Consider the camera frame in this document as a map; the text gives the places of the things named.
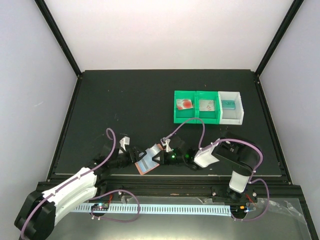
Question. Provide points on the white slotted cable duct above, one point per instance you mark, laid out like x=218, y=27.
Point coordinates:
x=159, y=209

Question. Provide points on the black frame post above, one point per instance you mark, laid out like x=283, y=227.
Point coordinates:
x=48, y=17
x=283, y=27

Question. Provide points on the black aluminium rail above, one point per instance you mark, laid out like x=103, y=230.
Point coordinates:
x=190, y=186

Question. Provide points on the left circuit board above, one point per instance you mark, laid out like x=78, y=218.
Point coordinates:
x=100, y=207

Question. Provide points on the brown leather card holder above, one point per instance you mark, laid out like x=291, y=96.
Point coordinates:
x=151, y=153

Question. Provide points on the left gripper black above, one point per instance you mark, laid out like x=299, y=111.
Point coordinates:
x=136, y=158

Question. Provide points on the white bin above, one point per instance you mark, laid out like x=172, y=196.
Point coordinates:
x=231, y=117

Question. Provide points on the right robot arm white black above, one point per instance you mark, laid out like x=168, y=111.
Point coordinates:
x=242, y=156

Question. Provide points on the circuit board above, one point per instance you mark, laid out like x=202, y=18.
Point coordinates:
x=241, y=209
x=100, y=207

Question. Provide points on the teal card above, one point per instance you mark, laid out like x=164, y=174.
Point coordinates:
x=228, y=104

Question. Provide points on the white flower card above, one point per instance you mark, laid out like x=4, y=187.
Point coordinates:
x=206, y=105

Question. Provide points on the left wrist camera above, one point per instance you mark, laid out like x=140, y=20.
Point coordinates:
x=124, y=142

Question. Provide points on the red circle card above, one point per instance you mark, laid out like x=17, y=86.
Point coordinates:
x=184, y=104

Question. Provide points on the right black frame post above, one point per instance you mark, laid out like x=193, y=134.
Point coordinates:
x=283, y=27

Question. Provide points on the right circuit board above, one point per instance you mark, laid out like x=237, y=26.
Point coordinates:
x=241, y=209

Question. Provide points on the green bin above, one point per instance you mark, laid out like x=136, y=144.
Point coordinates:
x=210, y=117
x=179, y=116

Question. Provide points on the left black frame post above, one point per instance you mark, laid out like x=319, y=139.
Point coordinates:
x=48, y=17

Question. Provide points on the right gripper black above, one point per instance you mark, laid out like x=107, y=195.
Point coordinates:
x=163, y=160

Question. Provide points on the left green bin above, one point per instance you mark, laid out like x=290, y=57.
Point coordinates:
x=179, y=116

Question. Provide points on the middle green bin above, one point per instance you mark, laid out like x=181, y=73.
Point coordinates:
x=210, y=117

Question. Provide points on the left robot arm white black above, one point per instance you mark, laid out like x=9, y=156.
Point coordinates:
x=42, y=211

